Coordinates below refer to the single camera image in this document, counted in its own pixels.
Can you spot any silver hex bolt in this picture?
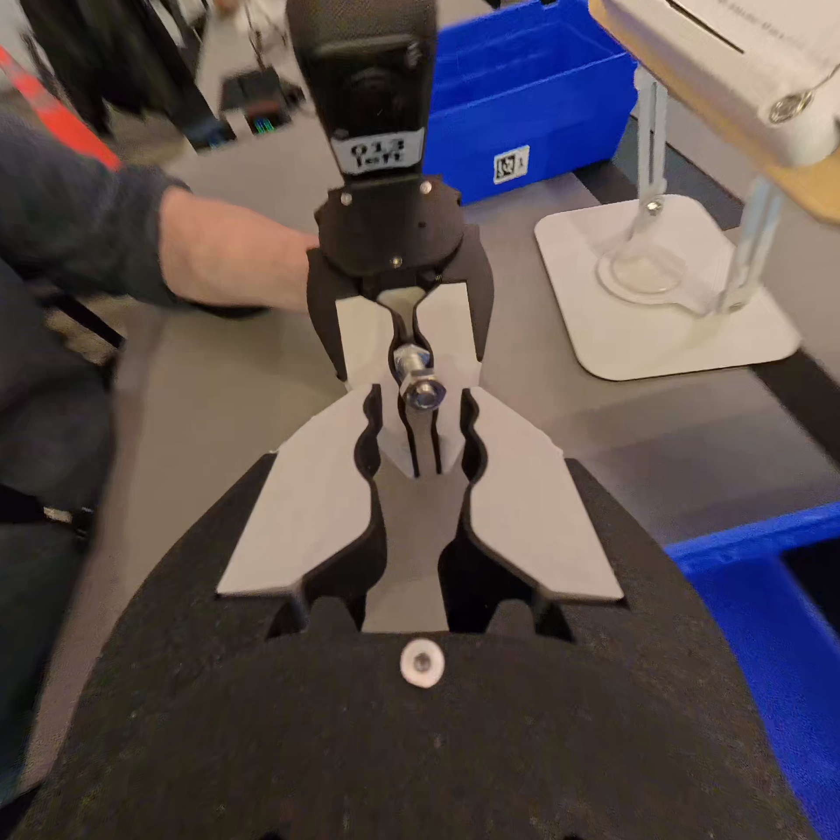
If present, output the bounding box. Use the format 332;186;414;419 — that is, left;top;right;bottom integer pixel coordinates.
394;344;447;411

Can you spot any orange traffic cone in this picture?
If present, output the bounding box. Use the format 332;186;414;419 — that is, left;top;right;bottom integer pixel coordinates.
0;46;122;172

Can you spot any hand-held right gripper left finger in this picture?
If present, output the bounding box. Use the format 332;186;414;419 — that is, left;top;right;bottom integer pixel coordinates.
215;384;389;634

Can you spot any black jacket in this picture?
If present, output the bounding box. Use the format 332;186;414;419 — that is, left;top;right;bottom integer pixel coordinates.
20;0;221;142

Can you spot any blue bin with square label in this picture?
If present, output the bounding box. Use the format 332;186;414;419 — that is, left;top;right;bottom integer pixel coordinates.
420;0;641;206

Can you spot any black device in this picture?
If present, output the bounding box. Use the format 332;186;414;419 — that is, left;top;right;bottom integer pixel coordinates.
220;66;307;137

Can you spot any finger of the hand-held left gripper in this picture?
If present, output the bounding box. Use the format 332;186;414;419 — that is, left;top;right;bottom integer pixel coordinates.
417;281;484;476
335;294;421;480

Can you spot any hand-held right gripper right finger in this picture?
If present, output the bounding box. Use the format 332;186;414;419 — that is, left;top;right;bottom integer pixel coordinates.
438;387;626;634

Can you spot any blue plastic bin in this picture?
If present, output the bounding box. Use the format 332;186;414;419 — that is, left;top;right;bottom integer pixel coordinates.
664;502;840;840

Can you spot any person's left forearm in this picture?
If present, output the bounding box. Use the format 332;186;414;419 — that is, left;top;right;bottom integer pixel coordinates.
0;110;322;312

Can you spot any white metal stand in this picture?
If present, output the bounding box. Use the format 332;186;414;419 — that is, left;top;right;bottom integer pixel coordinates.
535;66;803;382

